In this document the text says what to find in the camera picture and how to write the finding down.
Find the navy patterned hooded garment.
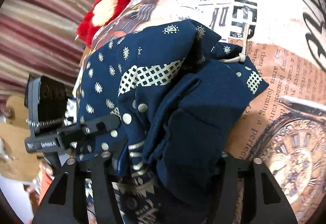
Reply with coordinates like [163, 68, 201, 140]
[77, 20, 268, 223]

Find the brown cardboard sheet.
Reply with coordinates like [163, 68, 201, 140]
[1, 95, 42, 183]

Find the striped red gold curtain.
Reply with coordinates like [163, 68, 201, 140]
[1, 0, 93, 106]

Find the red plush toy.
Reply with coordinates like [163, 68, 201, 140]
[76, 0, 131, 47]

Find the newspaper print bed quilt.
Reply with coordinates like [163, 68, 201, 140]
[77, 0, 325, 223]

